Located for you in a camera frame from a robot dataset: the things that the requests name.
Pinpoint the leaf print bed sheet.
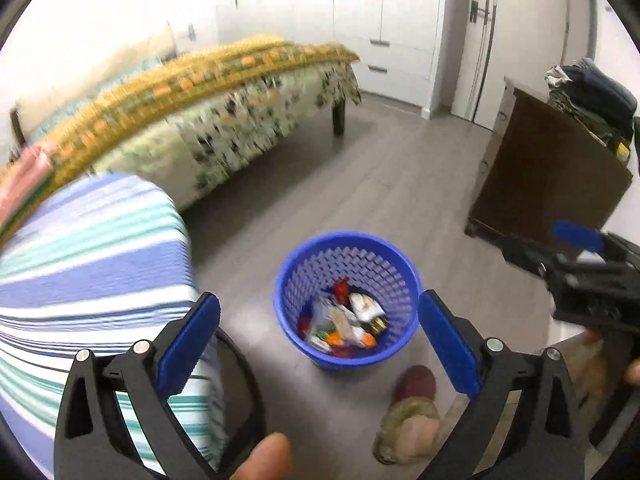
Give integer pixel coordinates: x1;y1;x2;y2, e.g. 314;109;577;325
92;57;363;211

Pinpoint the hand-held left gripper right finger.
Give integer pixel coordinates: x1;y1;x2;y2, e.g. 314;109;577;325
417;290;586;480

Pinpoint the striped tablecloth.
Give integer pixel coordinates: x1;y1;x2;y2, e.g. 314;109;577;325
0;172;226;476

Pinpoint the blue plastic mesh basket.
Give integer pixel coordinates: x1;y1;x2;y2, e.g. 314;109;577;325
273;232;422;372

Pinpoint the bed with yellow cover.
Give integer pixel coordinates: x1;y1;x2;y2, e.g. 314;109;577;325
0;34;361;246

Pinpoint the white wardrobe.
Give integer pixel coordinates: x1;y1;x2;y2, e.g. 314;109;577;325
215;0;448;111

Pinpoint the olive maroon slipper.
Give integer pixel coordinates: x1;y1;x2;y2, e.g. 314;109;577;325
372;364;442;466

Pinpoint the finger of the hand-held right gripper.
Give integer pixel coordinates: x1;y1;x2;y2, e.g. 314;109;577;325
552;220;640;263
499;234;568;276

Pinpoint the pink folded blanket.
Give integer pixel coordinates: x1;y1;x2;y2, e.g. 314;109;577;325
0;145;58;226

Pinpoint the white door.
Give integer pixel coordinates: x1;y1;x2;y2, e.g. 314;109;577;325
450;0;571;131

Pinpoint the dark wooden cabinet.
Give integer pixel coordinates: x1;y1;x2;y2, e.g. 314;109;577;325
464;76;633;256

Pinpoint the person's right hand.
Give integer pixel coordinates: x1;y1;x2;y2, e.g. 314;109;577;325
567;332;640;401

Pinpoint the person's foot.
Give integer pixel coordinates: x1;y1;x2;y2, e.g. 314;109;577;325
395;417;440;461

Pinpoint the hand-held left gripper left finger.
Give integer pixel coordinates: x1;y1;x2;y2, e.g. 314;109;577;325
52;291;222;480

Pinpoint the pile of folded clothes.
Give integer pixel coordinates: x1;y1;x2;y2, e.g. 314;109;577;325
545;57;640;163

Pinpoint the long metal door handle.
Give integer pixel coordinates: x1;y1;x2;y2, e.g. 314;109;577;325
470;0;501;113

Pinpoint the cream headboard cushion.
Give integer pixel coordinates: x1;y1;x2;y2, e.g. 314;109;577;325
12;25;177;136

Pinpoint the person's left hand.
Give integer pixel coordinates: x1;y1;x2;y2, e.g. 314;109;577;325
230;432;294;480

